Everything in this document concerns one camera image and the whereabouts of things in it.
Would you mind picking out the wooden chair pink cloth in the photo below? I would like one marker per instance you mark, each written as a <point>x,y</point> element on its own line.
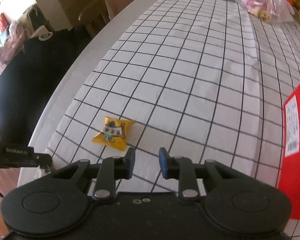
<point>98,13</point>

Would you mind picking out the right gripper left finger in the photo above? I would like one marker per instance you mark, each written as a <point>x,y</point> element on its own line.
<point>82,173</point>

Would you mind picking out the black jacket on chair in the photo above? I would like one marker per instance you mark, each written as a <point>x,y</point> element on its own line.
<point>31,77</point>

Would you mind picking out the yellow candy packet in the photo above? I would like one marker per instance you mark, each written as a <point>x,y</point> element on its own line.
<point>114,133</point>

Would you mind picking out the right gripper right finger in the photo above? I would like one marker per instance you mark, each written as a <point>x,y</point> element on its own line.
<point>212,173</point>

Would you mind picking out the clear bag pink contents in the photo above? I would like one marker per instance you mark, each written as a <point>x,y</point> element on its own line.
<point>269,11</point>

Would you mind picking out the red cardboard box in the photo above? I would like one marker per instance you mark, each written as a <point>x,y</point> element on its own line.
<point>289,181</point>

